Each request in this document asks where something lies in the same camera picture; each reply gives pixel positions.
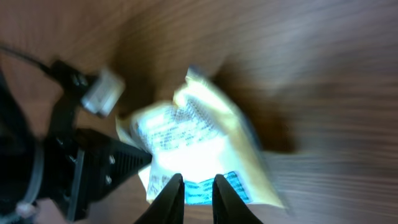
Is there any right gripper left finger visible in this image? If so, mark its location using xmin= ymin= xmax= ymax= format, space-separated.
xmin=134 ymin=174 xmax=185 ymax=224

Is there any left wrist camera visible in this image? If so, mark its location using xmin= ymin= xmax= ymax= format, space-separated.
xmin=81 ymin=67 xmax=126 ymax=117

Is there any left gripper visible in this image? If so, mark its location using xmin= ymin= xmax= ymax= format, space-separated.
xmin=40 ymin=60 xmax=152 ymax=222

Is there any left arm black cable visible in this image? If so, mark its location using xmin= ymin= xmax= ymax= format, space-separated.
xmin=0 ymin=43 xmax=52 ymax=75

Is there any yellow white snack bag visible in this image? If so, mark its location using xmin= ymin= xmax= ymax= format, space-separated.
xmin=116 ymin=67 xmax=283 ymax=207

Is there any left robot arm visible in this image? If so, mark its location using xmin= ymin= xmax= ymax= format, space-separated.
xmin=1 ymin=60 xmax=152 ymax=223

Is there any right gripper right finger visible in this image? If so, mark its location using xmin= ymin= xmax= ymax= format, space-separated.
xmin=212 ymin=174 xmax=262 ymax=224

